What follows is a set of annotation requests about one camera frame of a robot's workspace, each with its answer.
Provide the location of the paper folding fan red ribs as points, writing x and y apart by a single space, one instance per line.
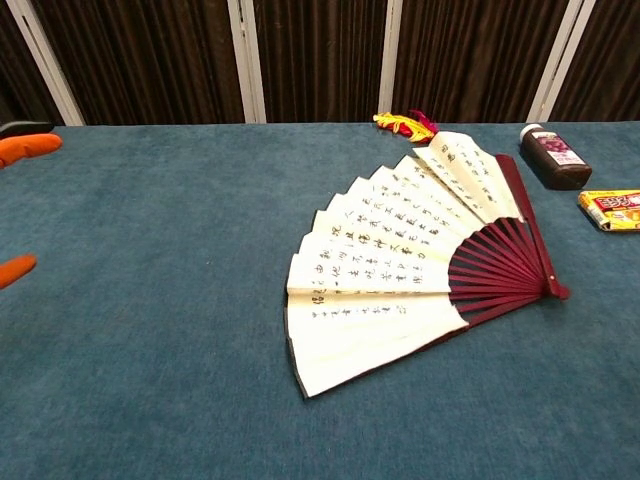
375 270

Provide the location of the dark brown juice bottle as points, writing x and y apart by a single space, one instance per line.
557 167

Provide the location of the yellow snack box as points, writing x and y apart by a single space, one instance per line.
615 210

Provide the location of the dark brown pleated curtain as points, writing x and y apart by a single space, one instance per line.
470 60
320 60
150 60
17 95
605 65

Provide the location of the colourful feather shuttlecock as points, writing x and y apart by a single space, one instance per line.
400 122

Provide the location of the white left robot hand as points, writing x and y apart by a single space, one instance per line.
30 147

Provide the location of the blue carpet table cover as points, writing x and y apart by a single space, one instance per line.
150 325

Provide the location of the white metal screen post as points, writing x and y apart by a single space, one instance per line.
45 65
390 60
247 65
555 65

